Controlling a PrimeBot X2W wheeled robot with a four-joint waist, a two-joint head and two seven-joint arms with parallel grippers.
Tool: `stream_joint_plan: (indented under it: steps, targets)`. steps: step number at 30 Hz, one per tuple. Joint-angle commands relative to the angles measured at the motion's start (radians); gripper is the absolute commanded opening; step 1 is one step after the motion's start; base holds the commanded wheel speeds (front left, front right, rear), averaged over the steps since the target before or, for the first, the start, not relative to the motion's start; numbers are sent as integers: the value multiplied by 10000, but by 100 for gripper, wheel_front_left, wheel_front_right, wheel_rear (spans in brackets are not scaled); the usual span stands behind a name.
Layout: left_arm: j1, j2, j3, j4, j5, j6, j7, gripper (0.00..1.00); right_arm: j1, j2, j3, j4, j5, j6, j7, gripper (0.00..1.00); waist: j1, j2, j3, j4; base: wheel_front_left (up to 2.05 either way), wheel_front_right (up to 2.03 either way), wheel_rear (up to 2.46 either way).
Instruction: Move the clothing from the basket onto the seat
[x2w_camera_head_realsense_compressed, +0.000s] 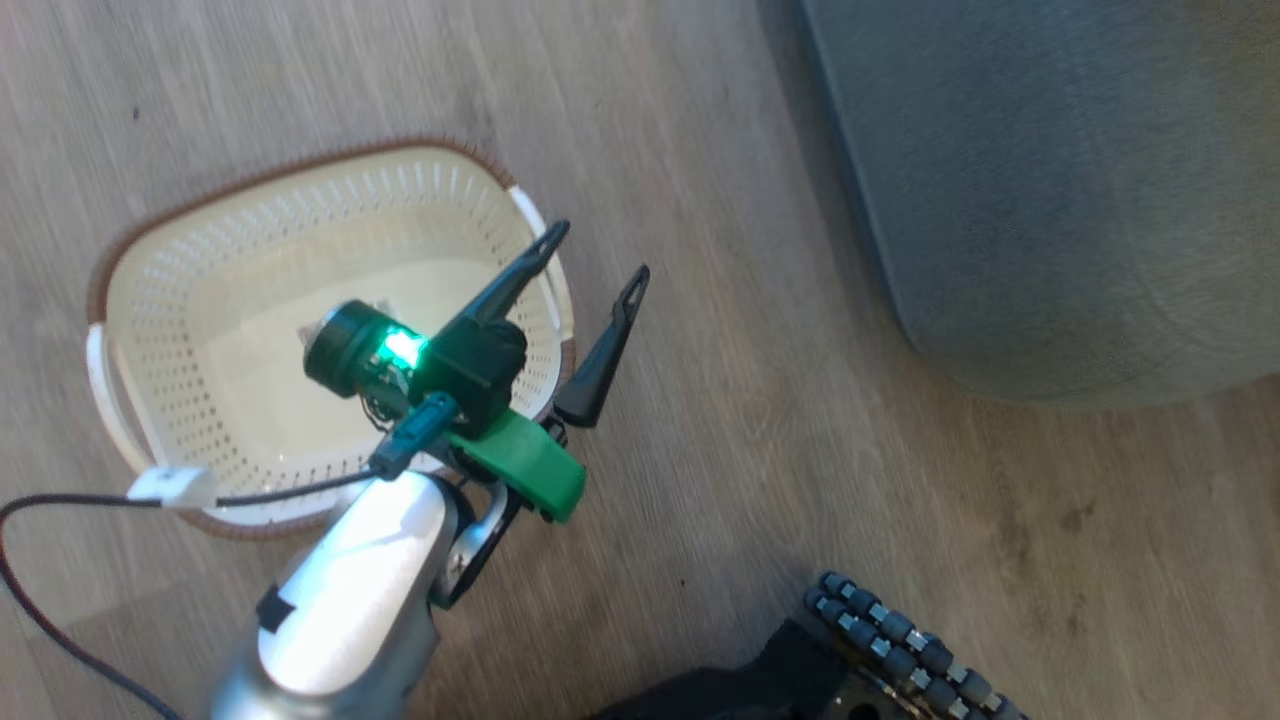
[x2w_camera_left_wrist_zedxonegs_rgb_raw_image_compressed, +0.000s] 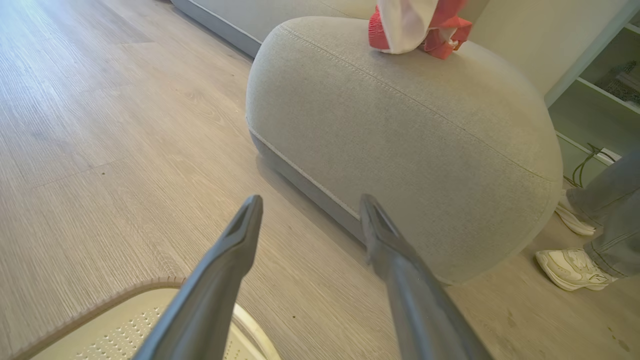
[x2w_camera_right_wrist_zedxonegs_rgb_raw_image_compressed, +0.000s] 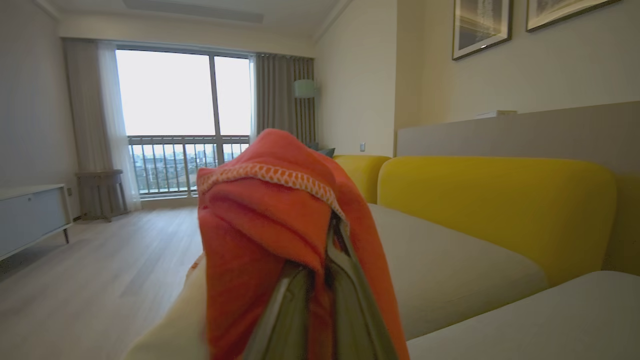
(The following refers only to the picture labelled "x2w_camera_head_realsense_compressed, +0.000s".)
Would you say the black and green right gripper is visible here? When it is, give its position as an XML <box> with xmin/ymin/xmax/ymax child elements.
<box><xmin>412</xmin><ymin>219</ymin><xmax>652</xmax><ymax>524</ymax></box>

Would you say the grey fabric sofa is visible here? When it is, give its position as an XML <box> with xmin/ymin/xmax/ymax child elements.
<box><xmin>795</xmin><ymin>0</ymin><xmax>1280</xmax><ymax>407</ymax></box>

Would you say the white perforated laundry basket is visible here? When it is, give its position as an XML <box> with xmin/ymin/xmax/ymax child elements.
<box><xmin>85</xmin><ymin>136</ymin><xmax>579</xmax><ymax>542</ymax></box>

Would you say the black roller omni wheel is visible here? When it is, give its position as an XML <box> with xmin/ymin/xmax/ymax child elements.
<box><xmin>804</xmin><ymin>570</ymin><xmax>1031</xmax><ymax>720</ymax></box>

